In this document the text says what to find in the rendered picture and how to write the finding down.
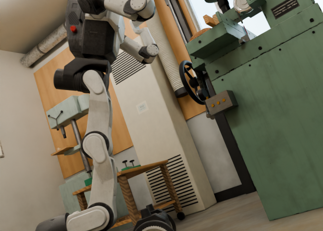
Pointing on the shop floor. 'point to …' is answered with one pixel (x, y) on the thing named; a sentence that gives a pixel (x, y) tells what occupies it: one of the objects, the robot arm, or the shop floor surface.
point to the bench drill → (80, 109)
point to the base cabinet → (281, 122)
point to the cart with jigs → (122, 177)
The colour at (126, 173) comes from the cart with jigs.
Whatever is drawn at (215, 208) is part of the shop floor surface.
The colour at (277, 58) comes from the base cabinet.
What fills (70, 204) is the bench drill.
